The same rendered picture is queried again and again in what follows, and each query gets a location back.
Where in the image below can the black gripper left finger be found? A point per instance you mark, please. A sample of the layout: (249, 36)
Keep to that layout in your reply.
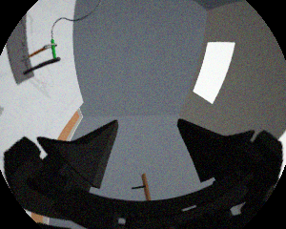
(88, 155)

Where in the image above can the orange handle with grey loop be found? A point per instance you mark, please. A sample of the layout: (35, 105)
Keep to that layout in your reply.
(44, 49)

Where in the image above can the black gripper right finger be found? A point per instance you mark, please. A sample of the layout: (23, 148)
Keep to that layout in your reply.
(209, 151)

